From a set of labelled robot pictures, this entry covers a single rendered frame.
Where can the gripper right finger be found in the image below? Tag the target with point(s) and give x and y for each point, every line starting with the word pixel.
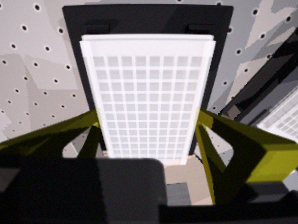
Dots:
pixel 258 156

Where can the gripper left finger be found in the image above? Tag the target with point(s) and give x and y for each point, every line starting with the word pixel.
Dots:
pixel 51 140

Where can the dark grey rectangular frame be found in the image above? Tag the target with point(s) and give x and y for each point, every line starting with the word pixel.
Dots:
pixel 239 108

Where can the black rectangular frame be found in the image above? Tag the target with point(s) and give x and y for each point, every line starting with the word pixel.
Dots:
pixel 100 19

